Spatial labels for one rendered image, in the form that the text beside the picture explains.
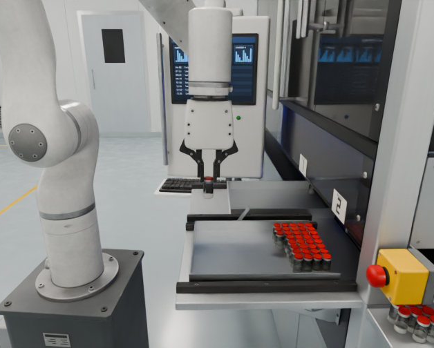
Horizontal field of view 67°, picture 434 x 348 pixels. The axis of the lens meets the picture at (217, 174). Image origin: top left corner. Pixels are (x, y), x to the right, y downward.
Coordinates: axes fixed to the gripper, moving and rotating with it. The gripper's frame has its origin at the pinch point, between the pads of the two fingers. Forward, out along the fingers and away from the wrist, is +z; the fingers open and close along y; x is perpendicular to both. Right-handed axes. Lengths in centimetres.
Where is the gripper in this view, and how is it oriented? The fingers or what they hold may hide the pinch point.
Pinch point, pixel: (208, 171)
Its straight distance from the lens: 70.2
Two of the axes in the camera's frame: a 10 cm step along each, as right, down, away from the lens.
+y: -10.0, -0.1, -0.5
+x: 0.5, 2.7, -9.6
